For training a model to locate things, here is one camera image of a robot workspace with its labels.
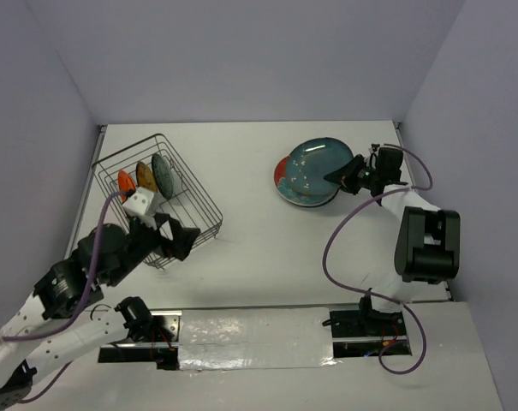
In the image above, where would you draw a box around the green blue patterned small plate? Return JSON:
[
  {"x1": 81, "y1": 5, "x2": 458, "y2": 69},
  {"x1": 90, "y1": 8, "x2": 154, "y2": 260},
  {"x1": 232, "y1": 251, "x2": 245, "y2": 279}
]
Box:
[{"x1": 152, "y1": 153, "x2": 174, "y2": 200}]

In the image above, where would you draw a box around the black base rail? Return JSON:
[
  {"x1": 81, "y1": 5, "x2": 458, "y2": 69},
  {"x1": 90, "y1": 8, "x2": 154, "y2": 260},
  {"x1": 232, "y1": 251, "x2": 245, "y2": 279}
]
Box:
[{"x1": 98, "y1": 307, "x2": 412, "y2": 372}]

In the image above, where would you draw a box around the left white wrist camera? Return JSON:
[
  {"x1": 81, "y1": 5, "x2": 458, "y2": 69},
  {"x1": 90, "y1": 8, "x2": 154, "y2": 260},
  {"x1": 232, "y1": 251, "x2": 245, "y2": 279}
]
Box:
[{"x1": 122, "y1": 187, "x2": 162, "y2": 229}]

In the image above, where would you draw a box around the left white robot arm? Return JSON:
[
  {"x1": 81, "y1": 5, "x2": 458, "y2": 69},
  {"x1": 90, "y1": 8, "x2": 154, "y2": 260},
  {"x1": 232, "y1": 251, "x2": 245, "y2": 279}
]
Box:
[{"x1": 0, "y1": 213, "x2": 200, "y2": 410}]

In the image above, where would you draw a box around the dark green plate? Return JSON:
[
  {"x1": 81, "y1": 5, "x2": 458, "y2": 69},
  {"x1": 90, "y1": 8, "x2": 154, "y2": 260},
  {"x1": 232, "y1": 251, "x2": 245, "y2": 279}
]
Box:
[{"x1": 285, "y1": 137, "x2": 354, "y2": 196}]

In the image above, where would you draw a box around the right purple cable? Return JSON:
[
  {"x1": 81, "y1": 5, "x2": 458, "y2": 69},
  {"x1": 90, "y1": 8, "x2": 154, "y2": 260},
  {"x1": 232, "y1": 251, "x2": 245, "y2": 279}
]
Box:
[{"x1": 322, "y1": 145, "x2": 434, "y2": 376}]

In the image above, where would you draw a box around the grey wire dish rack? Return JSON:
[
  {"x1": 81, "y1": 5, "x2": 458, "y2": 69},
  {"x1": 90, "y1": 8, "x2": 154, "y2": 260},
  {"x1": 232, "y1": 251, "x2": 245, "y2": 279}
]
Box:
[{"x1": 92, "y1": 134, "x2": 223, "y2": 248}]

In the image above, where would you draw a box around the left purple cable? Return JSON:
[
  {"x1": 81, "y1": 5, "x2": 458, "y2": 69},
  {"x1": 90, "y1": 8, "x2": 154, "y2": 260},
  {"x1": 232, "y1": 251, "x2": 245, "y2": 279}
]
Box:
[{"x1": 0, "y1": 191, "x2": 129, "y2": 406}]

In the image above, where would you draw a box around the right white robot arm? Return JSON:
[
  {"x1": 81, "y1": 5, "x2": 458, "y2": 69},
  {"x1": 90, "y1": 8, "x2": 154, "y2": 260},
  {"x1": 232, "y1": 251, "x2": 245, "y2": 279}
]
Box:
[{"x1": 324, "y1": 144, "x2": 461, "y2": 335}]

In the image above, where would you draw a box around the red teal floral plate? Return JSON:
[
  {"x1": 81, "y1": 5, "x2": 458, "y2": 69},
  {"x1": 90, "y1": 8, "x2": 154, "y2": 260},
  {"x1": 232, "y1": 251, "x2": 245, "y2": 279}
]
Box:
[{"x1": 273, "y1": 156, "x2": 337, "y2": 199}]

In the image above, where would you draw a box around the silver tape sheet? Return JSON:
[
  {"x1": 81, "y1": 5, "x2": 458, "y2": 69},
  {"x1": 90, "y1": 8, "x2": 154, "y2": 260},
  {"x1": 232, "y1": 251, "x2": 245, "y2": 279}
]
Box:
[{"x1": 178, "y1": 307, "x2": 336, "y2": 371}]

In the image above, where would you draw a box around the orange small plate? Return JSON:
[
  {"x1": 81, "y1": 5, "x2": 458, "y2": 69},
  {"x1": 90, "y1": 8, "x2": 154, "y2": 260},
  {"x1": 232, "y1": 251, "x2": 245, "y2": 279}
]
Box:
[{"x1": 117, "y1": 170, "x2": 136, "y2": 195}]

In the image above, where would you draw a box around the purple cable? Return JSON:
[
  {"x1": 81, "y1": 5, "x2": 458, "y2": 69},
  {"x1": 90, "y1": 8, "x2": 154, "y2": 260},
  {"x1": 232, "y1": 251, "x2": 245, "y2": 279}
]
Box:
[
  {"x1": 0, "y1": 191, "x2": 129, "y2": 406},
  {"x1": 322, "y1": 145, "x2": 434, "y2": 376}
]

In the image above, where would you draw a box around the yellow patterned small plate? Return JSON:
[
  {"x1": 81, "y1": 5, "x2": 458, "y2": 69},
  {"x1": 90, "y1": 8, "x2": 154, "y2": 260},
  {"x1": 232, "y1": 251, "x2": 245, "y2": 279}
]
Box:
[{"x1": 135, "y1": 161, "x2": 158, "y2": 193}]

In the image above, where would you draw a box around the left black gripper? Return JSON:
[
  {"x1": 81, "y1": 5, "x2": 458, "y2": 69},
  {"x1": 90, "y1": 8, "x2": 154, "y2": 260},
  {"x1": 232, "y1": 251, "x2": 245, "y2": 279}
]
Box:
[{"x1": 105, "y1": 211, "x2": 200, "y2": 286}]

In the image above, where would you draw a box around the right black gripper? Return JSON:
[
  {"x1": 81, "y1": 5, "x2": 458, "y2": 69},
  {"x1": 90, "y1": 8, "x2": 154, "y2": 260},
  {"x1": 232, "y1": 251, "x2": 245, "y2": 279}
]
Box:
[{"x1": 324, "y1": 153, "x2": 382, "y2": 194}]

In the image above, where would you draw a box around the blue white floral plate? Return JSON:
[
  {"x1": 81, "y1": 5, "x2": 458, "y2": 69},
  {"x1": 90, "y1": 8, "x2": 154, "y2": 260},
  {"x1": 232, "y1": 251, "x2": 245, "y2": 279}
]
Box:
[{"x1": 284, "y1": 194, "x2": 336, "y2": 209}]

